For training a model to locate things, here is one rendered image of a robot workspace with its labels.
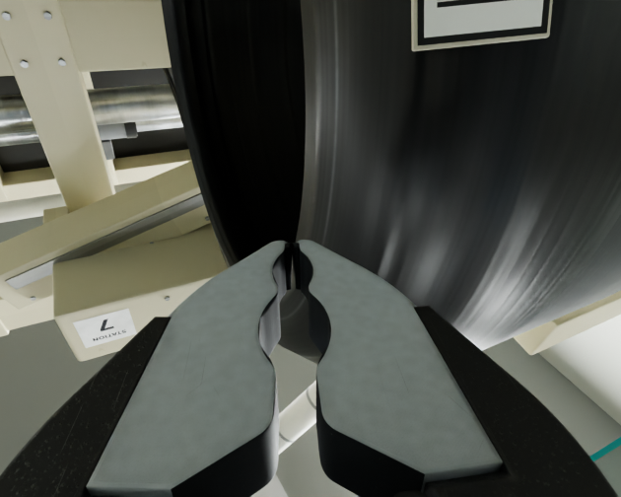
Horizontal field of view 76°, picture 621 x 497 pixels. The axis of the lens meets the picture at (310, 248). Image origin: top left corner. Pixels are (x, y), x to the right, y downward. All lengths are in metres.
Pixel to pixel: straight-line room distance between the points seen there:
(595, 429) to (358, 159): 3.51
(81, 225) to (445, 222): 0.79
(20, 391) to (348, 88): 3.20
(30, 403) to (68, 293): 2.41
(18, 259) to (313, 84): 0.79
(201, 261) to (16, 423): 2.48
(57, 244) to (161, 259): 0.19
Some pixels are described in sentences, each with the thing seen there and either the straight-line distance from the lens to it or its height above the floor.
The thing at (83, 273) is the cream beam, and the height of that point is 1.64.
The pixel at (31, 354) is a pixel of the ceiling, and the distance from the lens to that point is 3.43.
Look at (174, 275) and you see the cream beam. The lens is 0.80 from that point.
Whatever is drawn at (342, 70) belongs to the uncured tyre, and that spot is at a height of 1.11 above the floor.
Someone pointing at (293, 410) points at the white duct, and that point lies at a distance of 1.72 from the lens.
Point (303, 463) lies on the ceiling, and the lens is 2.74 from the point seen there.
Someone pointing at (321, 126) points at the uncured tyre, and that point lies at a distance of 0.18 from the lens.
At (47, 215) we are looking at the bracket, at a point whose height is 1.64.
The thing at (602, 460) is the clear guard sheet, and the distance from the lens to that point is 1.15.
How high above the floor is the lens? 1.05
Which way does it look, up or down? 43 degrees up
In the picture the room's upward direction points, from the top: 172 degrees counter-clockwise
